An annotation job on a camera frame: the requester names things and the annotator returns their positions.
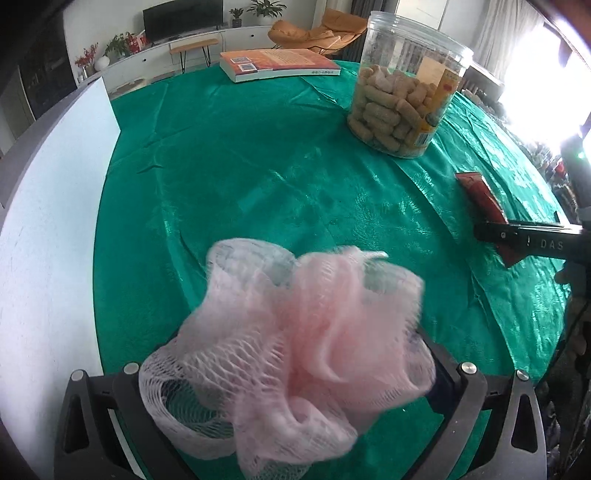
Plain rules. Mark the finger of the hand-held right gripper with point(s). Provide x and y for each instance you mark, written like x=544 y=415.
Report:
x=501 y=235

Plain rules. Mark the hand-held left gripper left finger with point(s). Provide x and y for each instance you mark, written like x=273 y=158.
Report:
x=124 y=392

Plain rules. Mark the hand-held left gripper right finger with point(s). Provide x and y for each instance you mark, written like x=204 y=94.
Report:
x=443 y=383

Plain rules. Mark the red packet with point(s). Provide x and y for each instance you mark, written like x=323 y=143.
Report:
x=482 y=196

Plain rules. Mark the pink mesh bath loofah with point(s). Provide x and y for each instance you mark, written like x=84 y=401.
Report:
x=300 y=346

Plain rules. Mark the white cardboard box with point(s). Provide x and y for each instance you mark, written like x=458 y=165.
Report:
x=46 y=254

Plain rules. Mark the clear plastic snack jar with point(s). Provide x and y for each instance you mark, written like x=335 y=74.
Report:
x=392 y=106

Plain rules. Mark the person's right hand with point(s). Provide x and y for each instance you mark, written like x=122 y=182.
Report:
x=563 y=274

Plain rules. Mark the cluttered side table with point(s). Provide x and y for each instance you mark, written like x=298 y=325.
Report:
x=547 y=166

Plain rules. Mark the wooden crib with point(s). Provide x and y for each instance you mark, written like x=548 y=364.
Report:
x=482 y=78

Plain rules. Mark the white sheer curtain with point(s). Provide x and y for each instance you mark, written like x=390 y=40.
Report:
x=505 y=32

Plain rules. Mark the green satin tablecloth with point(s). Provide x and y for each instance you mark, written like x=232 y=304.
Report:
x=277 y=184

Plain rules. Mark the grey curtain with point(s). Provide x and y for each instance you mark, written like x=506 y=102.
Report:
x=369 y=5

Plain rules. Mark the orange rocking lounge chair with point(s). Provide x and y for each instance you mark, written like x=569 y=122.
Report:
x=318 y=32

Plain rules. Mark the orange book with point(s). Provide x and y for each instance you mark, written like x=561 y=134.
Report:
x=277 y=62

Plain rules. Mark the beige round floor cushion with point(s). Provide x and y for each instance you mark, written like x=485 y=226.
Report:
x=129 y=86

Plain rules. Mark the large potted green plant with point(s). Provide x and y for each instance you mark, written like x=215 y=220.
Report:
x=265 y=10

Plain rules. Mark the white round vase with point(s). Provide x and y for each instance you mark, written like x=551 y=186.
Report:
x=102 y=63

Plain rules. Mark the black glass display cabinet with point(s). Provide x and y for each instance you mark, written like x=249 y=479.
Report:
x=44 y=69

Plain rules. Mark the white television cabinet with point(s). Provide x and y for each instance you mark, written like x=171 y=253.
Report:
x=152 y=57

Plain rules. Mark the red flowers in vase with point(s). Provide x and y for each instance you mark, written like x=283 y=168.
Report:
x=87 y=57

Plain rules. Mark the small potted green plant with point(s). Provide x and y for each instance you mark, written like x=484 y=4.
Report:
x=236 y=17

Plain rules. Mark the leafy plant with red blooms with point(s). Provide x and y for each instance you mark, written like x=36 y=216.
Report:
x=117 y=44

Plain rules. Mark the red gift box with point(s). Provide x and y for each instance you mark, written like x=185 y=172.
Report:
x=139 y=40

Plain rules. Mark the wooden stool with metal legs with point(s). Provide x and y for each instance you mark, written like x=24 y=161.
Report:
x=194 y=46

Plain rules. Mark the black television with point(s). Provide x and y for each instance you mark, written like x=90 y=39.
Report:
x=182 y=21

